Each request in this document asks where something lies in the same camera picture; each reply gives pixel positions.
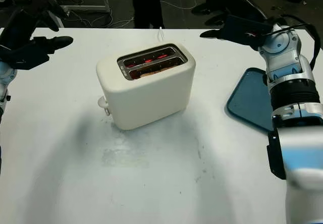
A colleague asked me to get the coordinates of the person in black trousers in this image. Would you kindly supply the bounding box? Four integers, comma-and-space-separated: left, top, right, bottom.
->
132, 0, 165, 29

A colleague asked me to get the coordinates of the blue plastic tray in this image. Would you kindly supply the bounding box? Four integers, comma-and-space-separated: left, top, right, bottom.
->
226, 67, 276, 134

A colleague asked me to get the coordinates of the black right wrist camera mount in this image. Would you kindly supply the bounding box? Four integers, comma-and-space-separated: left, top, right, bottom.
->
224, 14, 275, 51

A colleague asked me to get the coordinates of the white toaster power cord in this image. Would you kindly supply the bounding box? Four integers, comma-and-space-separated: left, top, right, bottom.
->
155, 26, 165, 41

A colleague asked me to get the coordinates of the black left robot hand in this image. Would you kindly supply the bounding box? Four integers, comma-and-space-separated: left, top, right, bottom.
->
0, 0, 74, 55

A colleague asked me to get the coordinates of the toasted bread slice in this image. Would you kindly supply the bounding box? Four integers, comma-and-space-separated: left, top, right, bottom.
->
140, 69, 173, 78

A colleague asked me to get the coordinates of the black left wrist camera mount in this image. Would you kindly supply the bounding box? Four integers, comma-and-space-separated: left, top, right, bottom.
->
0, 41, 50, 71

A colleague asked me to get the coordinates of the long white floor cable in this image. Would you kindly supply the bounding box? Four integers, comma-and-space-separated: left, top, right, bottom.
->
68, 9, 136, 28

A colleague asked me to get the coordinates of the white two-slot toaster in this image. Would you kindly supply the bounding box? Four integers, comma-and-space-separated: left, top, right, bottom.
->
95, 43, 197, 131

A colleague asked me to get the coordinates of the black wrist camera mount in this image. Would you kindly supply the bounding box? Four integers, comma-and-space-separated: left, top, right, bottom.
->
0, 41, 50, 71
224, 14, 275, 51

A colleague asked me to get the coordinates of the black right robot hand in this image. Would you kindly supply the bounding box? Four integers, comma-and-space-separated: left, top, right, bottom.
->
191, 0, 273, 51

